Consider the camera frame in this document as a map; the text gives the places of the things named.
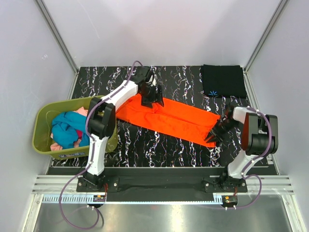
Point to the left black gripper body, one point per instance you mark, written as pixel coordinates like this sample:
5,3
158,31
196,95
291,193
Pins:
150,93

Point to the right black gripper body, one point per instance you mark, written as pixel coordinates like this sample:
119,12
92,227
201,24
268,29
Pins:
227,124

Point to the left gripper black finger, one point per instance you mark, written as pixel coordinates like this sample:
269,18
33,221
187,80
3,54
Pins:
147,102
159,96

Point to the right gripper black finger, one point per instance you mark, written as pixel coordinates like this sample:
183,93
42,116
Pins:
217,140
210,134

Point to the orange t shirt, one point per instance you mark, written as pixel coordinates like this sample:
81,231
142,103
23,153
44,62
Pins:
174,119

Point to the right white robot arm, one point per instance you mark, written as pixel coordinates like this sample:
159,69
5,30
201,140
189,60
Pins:
259,138

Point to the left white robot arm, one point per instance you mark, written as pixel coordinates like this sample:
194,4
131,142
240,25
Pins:
101,118

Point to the folded black t shirt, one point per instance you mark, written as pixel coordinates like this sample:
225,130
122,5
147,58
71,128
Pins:
223,81

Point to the pink t shirt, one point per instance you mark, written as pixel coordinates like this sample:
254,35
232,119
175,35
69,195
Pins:
82,111

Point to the dark red t shirt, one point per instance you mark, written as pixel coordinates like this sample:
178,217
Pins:
79,134

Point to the teal t shirt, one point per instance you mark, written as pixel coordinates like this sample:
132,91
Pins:
64,128

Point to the olive green plastic basket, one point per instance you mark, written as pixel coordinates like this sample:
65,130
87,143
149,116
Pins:
42,140

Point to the left aluminium corner post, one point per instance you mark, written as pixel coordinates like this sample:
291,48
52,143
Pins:
56,34

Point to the aluminium corner post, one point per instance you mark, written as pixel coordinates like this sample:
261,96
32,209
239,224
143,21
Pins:
267,31
56,34

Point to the right aluminium corner post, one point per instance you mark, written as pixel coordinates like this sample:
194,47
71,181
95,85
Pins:
267,31

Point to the aluminium frame rail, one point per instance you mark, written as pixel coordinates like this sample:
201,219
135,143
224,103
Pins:
50,184

